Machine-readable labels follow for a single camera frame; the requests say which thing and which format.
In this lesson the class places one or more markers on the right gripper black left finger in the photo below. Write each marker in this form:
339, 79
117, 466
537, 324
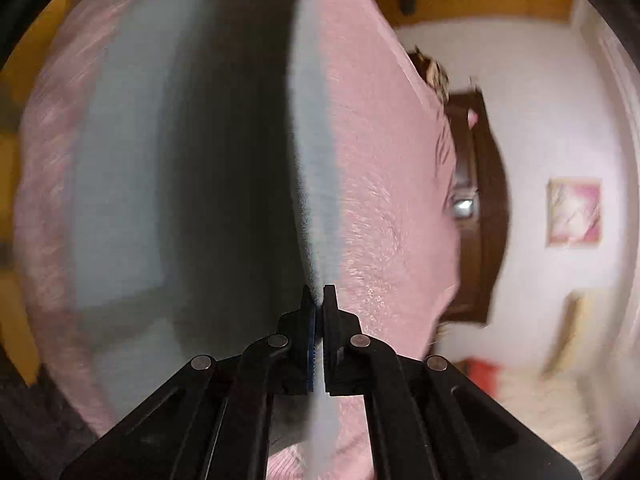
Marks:
214, 419

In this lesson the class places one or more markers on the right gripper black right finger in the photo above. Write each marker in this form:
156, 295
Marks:
425, 419

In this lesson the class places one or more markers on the grey pants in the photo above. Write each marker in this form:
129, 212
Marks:
205, 196

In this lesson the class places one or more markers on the cream and red curtain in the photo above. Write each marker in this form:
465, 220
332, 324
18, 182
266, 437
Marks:
553, 407

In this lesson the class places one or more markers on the pink floral bedspread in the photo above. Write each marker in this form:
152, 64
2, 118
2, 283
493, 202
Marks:
397, 249

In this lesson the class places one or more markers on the dark wooden headboard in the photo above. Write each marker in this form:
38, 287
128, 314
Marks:
479, 204

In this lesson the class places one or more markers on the framed wedding photo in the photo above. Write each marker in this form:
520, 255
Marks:
574, 212

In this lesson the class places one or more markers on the clothes pile on nightstand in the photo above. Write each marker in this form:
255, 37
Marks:
433, 74

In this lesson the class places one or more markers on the black wardrobe knob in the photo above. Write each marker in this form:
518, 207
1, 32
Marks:
406, 7

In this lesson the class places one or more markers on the wall air conditioner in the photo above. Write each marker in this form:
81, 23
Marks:
578, 337

